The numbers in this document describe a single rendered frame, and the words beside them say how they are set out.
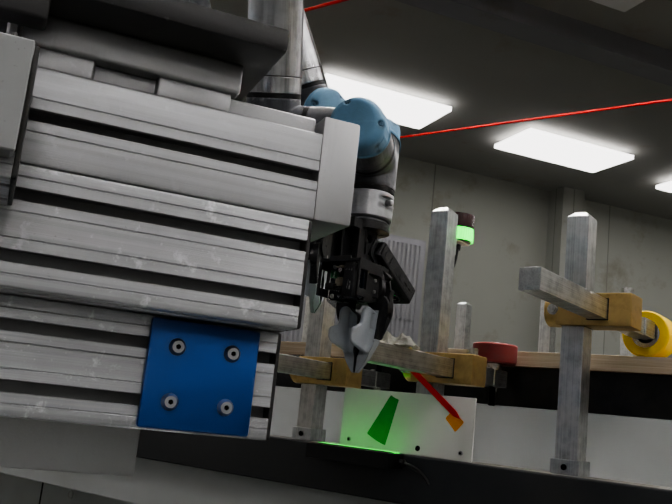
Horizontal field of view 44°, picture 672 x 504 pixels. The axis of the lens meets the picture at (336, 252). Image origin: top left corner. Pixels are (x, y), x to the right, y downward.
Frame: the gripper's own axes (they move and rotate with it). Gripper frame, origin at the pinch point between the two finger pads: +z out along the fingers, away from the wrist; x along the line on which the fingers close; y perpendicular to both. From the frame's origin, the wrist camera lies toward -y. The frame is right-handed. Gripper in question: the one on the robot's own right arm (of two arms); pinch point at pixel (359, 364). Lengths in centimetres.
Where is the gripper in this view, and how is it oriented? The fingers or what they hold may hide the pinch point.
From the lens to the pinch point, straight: 119.4
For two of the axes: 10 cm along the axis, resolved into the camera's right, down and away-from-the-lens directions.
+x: 8.0, -0.3, -6.1
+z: -1.1, 9.7, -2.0
